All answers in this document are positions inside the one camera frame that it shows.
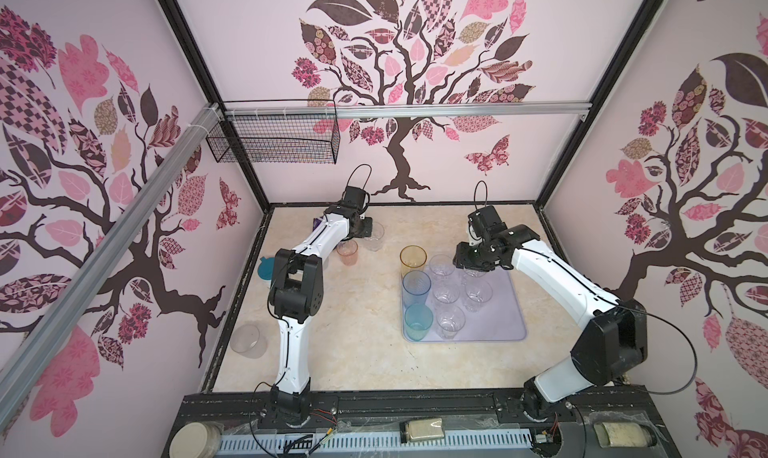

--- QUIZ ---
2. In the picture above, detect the clear glass back row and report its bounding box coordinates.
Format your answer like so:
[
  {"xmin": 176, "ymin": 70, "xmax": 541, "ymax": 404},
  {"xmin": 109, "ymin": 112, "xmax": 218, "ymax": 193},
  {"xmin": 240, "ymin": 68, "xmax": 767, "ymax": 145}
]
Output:
[{"xmin": 463, "ymin": 278, "xmax": 493, "ymax": 313}]

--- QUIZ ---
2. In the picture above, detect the lilac plastic tray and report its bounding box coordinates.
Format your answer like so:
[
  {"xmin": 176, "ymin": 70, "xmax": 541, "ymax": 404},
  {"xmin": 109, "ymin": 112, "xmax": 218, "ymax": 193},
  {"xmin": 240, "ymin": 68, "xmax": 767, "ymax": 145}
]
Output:
[{"xmin": 401, "ymin": 270, "xmax": 527, "ymax": 344}]

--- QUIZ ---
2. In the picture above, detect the clear ribbed glass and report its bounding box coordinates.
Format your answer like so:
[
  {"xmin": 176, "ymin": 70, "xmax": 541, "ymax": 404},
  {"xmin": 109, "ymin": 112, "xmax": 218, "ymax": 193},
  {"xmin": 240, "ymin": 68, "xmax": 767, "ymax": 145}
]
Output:
[
  {"xmin": 435, "ymin": 305, "xmax": 466, "ymax": 340},
  {"xmin": 431, "ymin": 280, "xmax": 460, "ymax": 305}
]

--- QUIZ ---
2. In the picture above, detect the yellow tall glass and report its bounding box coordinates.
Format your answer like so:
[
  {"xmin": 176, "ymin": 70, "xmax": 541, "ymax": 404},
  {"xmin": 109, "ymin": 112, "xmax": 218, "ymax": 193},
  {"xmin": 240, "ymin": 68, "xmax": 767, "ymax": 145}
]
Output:
[{"xmin": 399, "ymin": 245, "xmax": 428, "ymax": 277}]

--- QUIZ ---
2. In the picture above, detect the blue tall glass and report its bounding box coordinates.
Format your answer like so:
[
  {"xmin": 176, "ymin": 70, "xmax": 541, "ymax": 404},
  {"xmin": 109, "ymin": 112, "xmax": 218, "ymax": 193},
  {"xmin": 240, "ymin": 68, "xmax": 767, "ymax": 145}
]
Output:
[{"xmin": 401, "ymin": 270, "xmax": 432, "ymax": 309}]

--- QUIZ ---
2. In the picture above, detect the teal frosted glass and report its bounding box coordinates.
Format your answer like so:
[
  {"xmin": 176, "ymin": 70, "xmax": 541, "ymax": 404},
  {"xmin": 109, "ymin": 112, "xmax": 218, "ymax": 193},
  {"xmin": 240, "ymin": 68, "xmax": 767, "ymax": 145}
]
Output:
[{"xmin": 403, "ymin": 304, "xmax": 433, "ymax": 342}]

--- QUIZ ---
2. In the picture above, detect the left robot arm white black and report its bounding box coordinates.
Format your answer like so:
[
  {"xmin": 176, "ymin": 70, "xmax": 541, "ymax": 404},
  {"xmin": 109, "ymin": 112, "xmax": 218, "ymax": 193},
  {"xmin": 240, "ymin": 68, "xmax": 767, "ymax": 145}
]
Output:
[{"xmin": 267, "ymin": 185, "xmax": 373, "ymax": 425}]

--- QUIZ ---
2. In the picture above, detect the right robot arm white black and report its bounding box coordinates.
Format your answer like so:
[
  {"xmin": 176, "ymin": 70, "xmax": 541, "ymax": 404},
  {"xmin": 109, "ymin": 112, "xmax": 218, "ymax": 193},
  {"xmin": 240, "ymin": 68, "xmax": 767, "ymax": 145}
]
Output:
[{"xmin": 453, "ymin": 206, "xmax": 671, "ymax": 422}]

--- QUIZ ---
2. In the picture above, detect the pink small glass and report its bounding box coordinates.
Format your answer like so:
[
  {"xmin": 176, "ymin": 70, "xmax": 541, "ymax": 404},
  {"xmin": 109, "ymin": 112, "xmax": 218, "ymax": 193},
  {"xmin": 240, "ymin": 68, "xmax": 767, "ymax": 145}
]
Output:
[{"xmin": 335, "ymin": 240, "xmax": 359, "ymax": 267}]

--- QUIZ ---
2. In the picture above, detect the white jar teal lid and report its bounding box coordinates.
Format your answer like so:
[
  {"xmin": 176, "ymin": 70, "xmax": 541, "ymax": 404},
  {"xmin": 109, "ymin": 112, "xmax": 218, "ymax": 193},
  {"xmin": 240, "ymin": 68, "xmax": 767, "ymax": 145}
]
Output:
[{"xmin": 257, "ymin": 257, "xmax": 275, "ymax": 283}]

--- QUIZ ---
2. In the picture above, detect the small beige box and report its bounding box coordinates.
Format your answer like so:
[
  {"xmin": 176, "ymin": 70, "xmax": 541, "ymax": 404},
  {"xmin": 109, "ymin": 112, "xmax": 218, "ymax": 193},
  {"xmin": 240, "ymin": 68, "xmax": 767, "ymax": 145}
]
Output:
[{"xmin": 400, "ymin": 417, "xmax": 445, "ymax": 444}]

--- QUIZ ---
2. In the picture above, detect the beige cylinder in wrap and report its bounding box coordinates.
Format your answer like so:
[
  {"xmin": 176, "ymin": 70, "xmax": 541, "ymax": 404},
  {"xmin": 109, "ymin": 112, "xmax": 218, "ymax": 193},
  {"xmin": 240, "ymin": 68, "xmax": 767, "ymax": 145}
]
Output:
[{"xmin": 593, "ymin": 422, "xmax": 656, "ymax": 448}]

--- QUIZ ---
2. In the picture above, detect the beige tape roll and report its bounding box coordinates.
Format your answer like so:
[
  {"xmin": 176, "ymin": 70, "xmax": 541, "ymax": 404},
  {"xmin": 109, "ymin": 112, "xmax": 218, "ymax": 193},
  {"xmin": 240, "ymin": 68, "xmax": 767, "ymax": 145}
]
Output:
[{"xmin": 169, "ymin": 422, "xmax": 222, "ymax": 458}]

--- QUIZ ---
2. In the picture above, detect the aluminium rail back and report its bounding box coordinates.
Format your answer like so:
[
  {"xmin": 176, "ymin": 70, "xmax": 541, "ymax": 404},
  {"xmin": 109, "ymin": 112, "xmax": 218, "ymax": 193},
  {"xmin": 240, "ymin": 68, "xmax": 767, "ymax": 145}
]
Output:
[{"xmin": 225, "ymin": 102, "xmax": 592, "ymax": 119}]

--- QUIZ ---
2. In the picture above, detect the aluminium rail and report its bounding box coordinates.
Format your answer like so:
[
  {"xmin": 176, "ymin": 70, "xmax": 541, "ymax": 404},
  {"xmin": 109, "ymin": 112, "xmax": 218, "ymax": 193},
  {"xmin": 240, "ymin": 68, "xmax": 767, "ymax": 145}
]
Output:
[
  {"xmin": 1, "ymin": 103, "xmax": 221, "ymax": 426},
  {"xmin": 225, "ymin": 102, "xmax": 592, "ymax": 119}
]

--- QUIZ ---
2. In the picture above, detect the black wire basket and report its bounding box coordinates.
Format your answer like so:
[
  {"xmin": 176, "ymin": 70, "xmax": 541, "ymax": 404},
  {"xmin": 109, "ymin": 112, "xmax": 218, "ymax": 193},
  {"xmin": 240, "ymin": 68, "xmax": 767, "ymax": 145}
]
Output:
[{"xmin": 206, "ymin": 98, "xmax": 341, "ymax": 165}]

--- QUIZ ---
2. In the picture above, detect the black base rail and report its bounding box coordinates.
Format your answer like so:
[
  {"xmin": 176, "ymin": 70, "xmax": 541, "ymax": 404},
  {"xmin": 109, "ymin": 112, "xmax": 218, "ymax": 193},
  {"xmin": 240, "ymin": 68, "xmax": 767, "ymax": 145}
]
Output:
[{"xmin": 170, "ymin": 386, "xmax": 663, "ymax": 433}]

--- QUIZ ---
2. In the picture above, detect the white slotted cable duct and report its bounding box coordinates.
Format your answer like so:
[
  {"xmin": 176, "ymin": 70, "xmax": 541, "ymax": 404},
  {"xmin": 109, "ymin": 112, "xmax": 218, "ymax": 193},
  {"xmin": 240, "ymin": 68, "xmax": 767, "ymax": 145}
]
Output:
[{"xmin": 216, "ymin": 429, "xmax": 532, "ymax": 457}]

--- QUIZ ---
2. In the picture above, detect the aluminium rail left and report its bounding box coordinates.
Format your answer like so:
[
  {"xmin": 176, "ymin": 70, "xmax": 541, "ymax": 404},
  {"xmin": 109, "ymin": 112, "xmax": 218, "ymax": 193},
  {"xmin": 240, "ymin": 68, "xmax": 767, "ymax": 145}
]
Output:
[{"xmin": 1, "ymin": 103, "xmax": 221, "ymax": 426}]

